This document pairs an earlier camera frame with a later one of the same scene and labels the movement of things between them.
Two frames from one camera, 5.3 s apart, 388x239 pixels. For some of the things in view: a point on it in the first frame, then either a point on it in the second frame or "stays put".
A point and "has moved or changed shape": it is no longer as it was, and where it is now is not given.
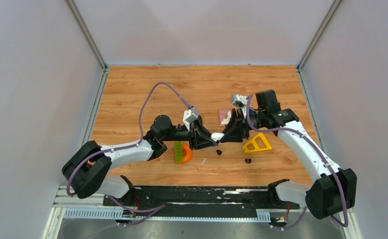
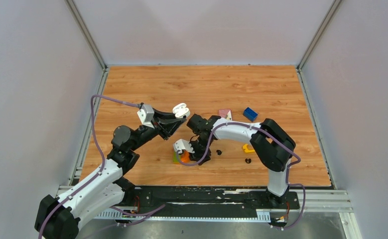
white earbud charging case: x=216 y=136 has moved or changed shape
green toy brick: x=178 y=152 stays put
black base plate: x=196 y=201 stays put
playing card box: x=224 y=116 stays put
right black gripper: x=239 y=131 -> x=197 y=156
